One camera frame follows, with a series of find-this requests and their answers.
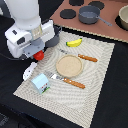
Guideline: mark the dark grey saucepan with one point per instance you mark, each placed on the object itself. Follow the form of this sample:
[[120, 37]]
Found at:
[[90, 15]]

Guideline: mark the small blue milk carton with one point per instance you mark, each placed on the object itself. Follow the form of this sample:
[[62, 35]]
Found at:
[[40, 83]]

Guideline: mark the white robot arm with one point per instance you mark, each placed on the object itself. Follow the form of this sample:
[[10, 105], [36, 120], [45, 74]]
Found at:
[[25, 13]]

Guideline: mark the red toy tomato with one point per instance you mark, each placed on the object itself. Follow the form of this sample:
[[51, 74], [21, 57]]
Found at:
[[39, 55]]

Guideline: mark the grey two-handled pot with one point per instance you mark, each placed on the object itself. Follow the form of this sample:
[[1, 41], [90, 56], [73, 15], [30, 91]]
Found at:
[[55, 40]]

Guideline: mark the wooden handled toy knife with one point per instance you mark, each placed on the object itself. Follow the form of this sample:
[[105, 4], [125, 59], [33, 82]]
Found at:
[[80, 56]]

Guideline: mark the beige bowl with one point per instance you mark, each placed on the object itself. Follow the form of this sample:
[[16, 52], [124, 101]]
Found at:
[[123, 14]]

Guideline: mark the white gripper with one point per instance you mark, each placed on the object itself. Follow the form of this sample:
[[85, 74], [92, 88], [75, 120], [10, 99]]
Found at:
[[23, 44]]

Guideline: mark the beige woven placemat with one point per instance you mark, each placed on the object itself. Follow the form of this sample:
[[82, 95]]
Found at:
[[72, 103]]

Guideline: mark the yellow toy banana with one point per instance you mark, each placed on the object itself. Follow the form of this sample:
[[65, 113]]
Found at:
[[74, 43]]

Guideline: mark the round wooden plate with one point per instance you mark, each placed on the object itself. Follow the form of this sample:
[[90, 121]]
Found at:
[[69, 66]]

